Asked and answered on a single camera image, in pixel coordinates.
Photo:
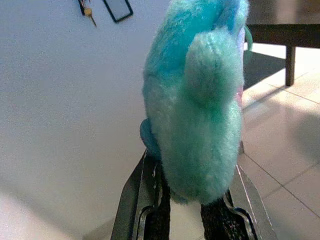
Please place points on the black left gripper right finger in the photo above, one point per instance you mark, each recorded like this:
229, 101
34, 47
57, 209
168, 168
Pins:
220, 220

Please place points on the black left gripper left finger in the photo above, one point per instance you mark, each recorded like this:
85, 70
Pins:
150, 200

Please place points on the black framed card holder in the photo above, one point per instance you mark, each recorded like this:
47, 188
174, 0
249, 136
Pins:
118, 8

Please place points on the dark brown wooden table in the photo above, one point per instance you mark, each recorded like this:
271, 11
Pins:
282, 32

